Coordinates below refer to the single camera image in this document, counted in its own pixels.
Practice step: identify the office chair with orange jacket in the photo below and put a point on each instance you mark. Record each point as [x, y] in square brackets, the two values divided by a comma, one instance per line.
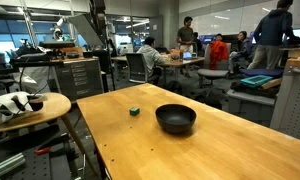
[215, 64]

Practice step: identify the grey storage bin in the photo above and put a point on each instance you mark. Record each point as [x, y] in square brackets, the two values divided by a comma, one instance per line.
[258, 109]

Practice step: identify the red handled tool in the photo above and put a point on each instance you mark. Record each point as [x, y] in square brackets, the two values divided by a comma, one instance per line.
[43, 151]

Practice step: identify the standing person in blue hoodie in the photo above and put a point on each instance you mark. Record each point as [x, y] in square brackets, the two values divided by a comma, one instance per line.
[268, 35]

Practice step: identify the wooden office desk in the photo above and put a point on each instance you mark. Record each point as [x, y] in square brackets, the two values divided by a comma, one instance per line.
[176, 64]

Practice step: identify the grey perforated cabinet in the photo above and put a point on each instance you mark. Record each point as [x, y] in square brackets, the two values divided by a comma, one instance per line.
[286, 115]

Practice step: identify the green block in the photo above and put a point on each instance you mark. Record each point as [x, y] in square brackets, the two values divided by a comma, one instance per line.
[134, 111]

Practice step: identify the aluminium extrusion bar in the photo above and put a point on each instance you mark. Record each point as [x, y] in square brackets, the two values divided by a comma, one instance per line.
[11, 163]

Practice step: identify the round wooden side table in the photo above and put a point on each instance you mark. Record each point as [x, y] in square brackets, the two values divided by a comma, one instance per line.
[55, 106]

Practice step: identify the teal tray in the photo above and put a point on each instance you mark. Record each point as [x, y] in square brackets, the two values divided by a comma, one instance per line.
[256, 81]

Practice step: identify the standing person in dark shirt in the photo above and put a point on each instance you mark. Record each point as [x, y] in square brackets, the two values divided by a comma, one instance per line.
[185, 35]

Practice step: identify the grey drawer cabinet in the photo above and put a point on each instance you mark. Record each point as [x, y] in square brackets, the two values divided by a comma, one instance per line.
[79, 79]

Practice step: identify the seated person in dark clothes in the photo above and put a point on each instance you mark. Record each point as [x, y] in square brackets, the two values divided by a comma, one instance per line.
[244, 51]

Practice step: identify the seated person in grey hoodie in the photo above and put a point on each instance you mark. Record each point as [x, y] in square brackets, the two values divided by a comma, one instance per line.
[152, 58]

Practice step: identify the grey mesh office chair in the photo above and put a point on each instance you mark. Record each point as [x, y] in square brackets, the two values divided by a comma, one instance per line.
[137, 68]

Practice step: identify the black bowl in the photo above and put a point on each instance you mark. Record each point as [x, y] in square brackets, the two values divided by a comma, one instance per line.
[175, 118]

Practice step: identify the white cloth with black items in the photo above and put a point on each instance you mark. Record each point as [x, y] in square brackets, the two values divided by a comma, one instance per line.
[18, 103]

